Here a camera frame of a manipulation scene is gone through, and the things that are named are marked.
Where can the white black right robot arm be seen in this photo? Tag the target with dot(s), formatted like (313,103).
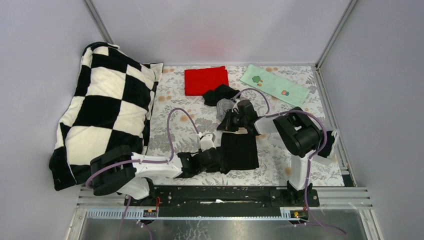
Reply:
(301,133)

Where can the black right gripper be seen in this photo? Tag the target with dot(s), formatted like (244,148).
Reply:
(226,125)

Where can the floral table cloth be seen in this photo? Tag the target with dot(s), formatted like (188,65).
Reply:
(176,118)

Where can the red folded cloth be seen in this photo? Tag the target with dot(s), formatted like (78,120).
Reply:
(199,81)

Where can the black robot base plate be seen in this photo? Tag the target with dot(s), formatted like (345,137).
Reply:
(266,196)

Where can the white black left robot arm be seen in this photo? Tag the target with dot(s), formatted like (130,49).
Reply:
(122,171)

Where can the clear plastic organizer box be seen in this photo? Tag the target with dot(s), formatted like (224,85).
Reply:
(325,156)

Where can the black crumpled garment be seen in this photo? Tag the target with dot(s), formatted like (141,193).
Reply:
(212,97)

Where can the grey striped underwear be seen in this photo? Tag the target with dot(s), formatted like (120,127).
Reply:
(223,106)

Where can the mint green printed cloth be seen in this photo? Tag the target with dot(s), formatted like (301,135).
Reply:
(276,86)

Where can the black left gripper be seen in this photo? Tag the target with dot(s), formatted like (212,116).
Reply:
(217,167)

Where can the black underwear beige waistband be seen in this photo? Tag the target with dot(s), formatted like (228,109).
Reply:
(238,152)

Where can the black white checkered blanket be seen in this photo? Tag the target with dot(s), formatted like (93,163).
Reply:
(111,107)

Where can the aluminium frame rail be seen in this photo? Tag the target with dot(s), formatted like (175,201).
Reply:
(321,199)

